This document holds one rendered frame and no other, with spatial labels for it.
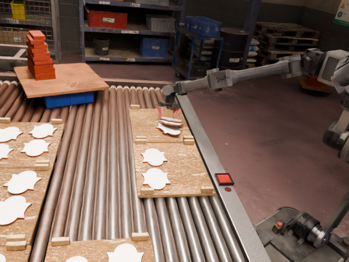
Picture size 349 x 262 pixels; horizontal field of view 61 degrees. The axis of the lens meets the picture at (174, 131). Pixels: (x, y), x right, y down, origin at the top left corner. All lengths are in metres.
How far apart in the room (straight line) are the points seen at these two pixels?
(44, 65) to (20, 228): 1.17
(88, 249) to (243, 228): 0.60
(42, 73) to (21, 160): 0.75
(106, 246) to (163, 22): 5.04
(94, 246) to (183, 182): 0.50
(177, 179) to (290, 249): 1.10
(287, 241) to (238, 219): 1.01
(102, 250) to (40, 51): 1.36
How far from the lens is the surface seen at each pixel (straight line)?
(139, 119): 1.85
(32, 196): 1.33
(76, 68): 2.34
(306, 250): 2.30
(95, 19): 5.56
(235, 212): 1.34
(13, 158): 1.56
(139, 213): 1.25
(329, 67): 1.65
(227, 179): 1.48
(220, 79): 1.39
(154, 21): 5.74
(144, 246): 1.12
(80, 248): 1.12
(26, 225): 1.23
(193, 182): 1.40
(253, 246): 1.24
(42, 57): 2.09
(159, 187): 1.32
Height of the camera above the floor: 1.81
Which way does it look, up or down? 30 degrees down
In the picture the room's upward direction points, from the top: 8 degrees clockwise
